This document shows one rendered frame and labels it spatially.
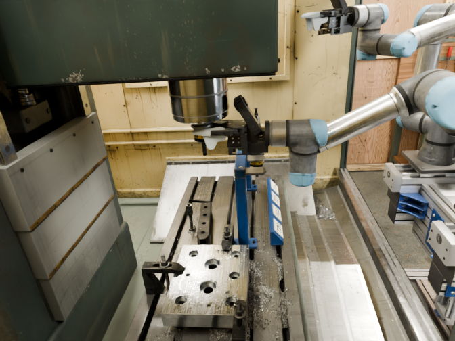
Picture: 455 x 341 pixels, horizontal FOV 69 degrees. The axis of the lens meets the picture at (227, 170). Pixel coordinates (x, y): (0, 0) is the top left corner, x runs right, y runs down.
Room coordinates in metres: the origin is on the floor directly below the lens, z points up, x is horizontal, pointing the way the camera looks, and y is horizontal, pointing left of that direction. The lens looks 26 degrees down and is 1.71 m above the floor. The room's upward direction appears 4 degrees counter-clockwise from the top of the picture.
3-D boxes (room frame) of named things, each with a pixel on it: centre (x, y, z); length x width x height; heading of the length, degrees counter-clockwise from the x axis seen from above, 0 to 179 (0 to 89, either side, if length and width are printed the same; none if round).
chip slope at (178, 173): (1.54, -0.02, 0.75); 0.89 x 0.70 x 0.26; 83
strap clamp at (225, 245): (0.94, 0.02, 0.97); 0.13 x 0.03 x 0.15; 173
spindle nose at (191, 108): (0.89, 0.06, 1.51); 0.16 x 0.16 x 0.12
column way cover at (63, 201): (0.94, 0.50, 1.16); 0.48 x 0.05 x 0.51; 173
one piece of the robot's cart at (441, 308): (1.10, -1.01, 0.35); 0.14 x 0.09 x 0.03; 173
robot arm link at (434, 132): (1.37, -0.96, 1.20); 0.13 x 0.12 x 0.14; 25
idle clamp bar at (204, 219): (1.12, 0.11, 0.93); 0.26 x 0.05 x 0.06; 178
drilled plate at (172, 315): (0.77, 0.08, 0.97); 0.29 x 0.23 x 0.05; 173
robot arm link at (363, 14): (1.30, -0.50, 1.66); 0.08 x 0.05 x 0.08; 23
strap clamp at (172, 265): (0.81, 0.22, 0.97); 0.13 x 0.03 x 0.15; 83
